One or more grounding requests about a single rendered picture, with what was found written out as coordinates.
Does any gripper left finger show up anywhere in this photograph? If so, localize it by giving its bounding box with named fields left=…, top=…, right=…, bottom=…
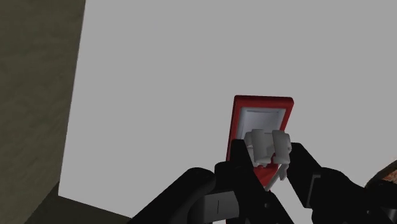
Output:
left=127, top=139, right=295, bottom=224

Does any brown round object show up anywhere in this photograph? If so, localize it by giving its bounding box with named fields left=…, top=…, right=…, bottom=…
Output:
left=364, top=159, right=397, bottom=199

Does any red flat rectangular device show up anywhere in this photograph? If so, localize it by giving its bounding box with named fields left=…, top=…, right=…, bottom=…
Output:
left=225, top=94, right=295, bottom=193

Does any white blocky object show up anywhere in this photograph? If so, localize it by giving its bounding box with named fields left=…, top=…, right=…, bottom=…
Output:
left=243, top=129, right=293, bottom=192

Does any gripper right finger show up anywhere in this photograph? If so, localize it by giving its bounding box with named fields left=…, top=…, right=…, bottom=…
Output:
left=286, top=142, right=397, bottom=224

